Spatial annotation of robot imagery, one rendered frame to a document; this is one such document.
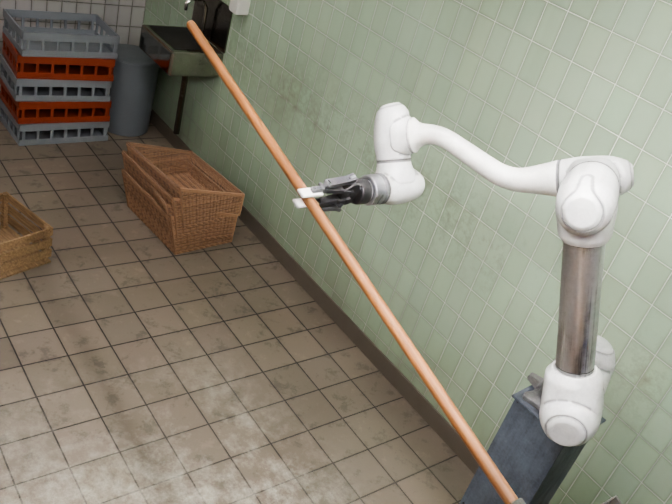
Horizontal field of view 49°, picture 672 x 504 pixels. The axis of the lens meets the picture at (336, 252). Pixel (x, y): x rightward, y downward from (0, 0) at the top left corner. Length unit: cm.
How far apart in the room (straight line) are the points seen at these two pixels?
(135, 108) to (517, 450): 379
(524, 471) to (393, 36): 203
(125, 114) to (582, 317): 402
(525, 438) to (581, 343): 51
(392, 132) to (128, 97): 343
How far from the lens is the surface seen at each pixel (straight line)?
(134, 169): 433
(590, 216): 178
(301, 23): 409
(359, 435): 346
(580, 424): 205
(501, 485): 166
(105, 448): 317
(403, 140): 211
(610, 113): 280
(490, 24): 314
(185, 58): 465
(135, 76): 527
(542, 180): 201
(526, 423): 238
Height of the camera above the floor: 238
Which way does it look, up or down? 31 degrees down
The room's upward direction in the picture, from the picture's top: 17 degrees clockwise
